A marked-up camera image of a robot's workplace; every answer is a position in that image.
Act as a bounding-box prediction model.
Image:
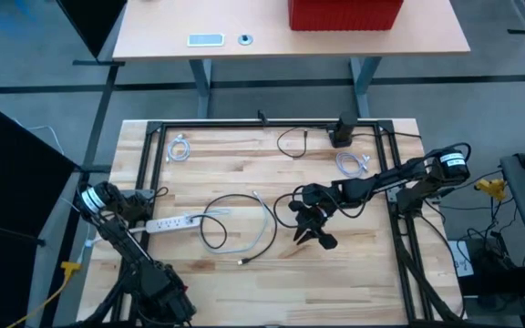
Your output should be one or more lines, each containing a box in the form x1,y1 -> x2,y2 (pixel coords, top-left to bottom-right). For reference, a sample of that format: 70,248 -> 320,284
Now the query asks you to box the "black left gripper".
146,263 -> 198,323

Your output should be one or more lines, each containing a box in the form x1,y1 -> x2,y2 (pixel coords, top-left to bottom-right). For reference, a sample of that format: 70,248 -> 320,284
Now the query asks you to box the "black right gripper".
288,181 -> 344,250

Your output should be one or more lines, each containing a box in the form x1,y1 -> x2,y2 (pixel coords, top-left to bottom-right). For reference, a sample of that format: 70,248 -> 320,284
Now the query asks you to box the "white power strip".
145,214 -> 203,235

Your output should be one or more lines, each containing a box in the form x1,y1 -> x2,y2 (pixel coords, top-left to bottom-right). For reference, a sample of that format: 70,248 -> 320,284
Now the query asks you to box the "thick black USB cable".
197,192 -> 279,267

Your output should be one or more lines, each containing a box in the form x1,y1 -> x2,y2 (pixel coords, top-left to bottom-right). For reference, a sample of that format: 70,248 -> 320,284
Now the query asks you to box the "white USB cable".
335,151 -> 373,179
165,133 -> 192,164

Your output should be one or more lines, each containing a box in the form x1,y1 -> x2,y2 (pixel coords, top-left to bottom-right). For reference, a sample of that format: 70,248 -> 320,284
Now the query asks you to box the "pale grey braided USB cable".
196,190 -> 272,255

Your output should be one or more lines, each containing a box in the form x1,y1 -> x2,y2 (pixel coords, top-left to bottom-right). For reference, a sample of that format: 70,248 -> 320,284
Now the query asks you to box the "thin black USB cable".
275,125 -> 336,159

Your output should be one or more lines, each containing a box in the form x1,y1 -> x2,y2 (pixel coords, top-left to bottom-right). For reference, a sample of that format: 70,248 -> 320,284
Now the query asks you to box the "black tower power strip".
325,111 -> 359,149

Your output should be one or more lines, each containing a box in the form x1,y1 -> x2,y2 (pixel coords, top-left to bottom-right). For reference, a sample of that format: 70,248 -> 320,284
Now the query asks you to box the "white power adapter box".
447,240 -> 476,279

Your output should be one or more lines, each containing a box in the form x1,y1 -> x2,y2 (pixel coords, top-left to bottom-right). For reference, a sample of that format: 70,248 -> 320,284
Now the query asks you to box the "black curtain partition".
55,0 -> 128,67
0,94 -> 84,328

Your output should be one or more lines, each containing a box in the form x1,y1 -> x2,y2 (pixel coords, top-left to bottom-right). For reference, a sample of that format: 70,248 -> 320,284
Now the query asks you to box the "white phone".
186,33 -> 226,48

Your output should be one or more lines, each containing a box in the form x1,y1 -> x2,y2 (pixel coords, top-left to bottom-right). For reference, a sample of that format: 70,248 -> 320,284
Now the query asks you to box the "red storage bin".
287,0 -> 405,32

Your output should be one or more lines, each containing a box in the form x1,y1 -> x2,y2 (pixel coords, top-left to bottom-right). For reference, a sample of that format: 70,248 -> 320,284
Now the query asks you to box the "light wood desk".
111,0 -> 472,119

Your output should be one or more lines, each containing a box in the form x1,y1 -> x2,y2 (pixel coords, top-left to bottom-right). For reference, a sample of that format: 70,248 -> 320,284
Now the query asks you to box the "yellow extension cable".
6,261 -> 83,328

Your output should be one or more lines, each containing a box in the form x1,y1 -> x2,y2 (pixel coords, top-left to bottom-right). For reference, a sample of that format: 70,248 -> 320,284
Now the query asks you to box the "black table frame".
133,118 -> 464,328

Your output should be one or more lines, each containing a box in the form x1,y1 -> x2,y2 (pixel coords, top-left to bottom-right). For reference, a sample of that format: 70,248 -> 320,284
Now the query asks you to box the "yellow cable connector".
474,178 -> 508,201

